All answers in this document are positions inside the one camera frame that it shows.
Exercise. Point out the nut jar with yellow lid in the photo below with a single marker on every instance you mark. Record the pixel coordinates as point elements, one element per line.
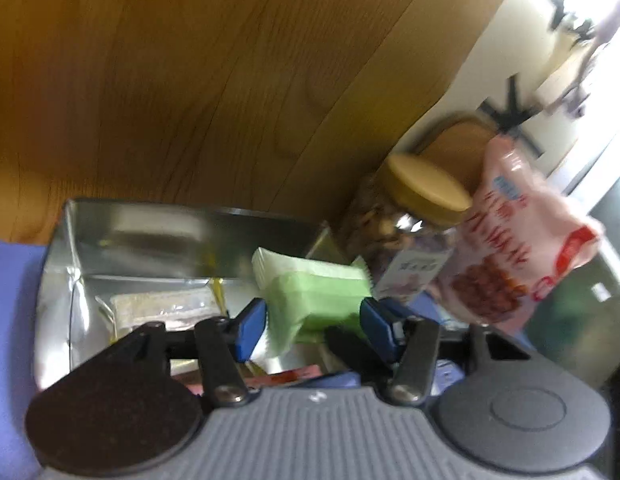
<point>419,185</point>

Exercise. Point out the wooden cutting board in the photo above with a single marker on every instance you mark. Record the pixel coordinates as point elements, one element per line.
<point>459,147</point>

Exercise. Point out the short black tape strip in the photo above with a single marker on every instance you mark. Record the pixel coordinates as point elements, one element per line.
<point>513,95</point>

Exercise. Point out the black metal tin box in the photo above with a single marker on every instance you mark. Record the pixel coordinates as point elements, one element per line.
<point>140,220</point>

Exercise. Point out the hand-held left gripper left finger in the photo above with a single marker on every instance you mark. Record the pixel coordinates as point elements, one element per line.
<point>251,327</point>

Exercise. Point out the purple printed tablecloth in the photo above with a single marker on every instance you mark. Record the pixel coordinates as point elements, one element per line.
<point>10,360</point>

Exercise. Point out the clear wrapped snack bar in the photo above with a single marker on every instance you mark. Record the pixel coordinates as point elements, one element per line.
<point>160,305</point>

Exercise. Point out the wood-grain backdrop sheet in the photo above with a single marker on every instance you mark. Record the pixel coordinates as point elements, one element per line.
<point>215,85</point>

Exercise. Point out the pink snack bag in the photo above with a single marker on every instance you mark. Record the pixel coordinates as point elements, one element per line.
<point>499,240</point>

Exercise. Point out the long black tape strip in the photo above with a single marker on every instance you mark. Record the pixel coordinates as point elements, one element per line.
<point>512,127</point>

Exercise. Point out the green snack packet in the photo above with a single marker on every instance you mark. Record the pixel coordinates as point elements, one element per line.
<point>315,295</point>

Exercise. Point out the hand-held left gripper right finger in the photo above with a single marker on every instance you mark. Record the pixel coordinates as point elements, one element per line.
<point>375,327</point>

